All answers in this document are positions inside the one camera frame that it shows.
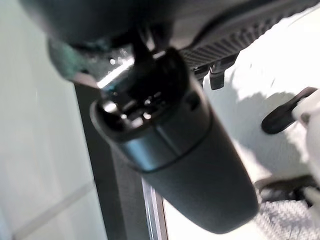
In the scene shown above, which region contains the silver right robot leg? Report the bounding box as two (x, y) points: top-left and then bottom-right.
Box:
(291, 93), (320, 176)

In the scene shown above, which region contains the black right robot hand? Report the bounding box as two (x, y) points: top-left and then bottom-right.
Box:
(19, 0), (310, 235)

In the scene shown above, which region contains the black left robot foot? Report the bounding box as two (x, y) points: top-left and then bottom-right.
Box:
(254, 174), (317, 209)

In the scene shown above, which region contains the silver robot leg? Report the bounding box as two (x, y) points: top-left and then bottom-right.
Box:
(303, 186), (320, 208)
(291, 93), (320, 176)

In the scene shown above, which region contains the silver left robot leg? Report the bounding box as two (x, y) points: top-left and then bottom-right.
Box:
(303, 186), (320, 208)

